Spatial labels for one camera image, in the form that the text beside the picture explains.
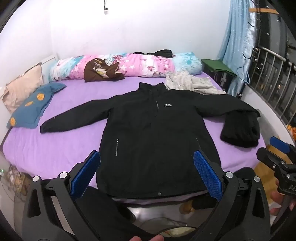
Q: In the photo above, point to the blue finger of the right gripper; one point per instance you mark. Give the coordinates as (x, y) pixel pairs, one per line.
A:
(279, 144)

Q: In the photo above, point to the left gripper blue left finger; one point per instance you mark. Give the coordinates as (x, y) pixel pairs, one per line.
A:
(82, 173)

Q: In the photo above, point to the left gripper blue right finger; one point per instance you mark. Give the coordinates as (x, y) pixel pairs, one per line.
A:
(212, 176)

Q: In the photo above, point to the black zip jacket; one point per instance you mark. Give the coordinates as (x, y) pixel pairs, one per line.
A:
(151, 135)

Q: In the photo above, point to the person's right hand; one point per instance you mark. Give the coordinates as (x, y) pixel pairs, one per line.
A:
(279, 198)

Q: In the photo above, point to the purple fleece bed sheet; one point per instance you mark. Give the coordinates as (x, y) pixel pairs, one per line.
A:
(49, 154)

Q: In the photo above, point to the metal window railing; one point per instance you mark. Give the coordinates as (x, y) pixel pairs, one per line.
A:
(272, 77)

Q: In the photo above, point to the blue pillow with orange dots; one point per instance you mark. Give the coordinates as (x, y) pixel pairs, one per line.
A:
(29, 113)

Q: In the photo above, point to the brown printed garment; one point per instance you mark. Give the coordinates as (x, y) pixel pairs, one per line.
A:
(97, 70)

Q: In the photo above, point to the grey fuzzy blanket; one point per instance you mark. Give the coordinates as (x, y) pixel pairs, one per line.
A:
(185, 81)

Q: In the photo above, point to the beige pillow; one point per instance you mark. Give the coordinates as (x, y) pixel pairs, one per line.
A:
(22, 87)

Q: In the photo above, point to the green cloth on rack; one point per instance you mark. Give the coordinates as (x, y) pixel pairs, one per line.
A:
(217, 66)

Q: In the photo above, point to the pink floral rolled duvet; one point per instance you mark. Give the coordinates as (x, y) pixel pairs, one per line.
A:
(129, 64)

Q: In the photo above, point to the light blue curtain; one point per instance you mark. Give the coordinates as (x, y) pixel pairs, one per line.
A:
(238, 43)

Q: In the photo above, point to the black garment on duvet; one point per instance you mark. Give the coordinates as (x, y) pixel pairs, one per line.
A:
(163, 53)

